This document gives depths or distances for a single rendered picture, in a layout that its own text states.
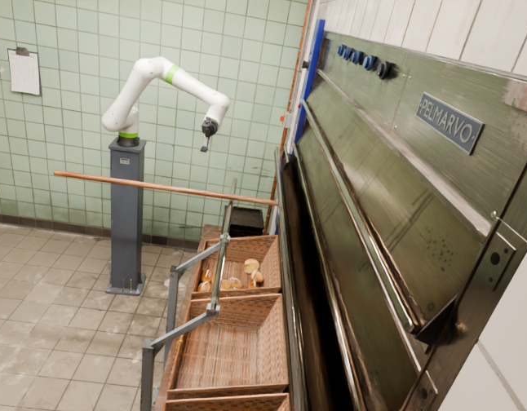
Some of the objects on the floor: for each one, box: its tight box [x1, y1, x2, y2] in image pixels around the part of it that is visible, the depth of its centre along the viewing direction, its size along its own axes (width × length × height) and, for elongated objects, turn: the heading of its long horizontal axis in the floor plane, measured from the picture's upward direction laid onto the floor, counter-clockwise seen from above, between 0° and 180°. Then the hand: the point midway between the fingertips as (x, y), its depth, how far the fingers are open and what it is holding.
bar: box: [140, 178, 237, 411], centre depth 212 cm, size 31×127×118 cm, turn 162°
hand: (204, 138), depth 205 cm, fingers open, 13 cm apart
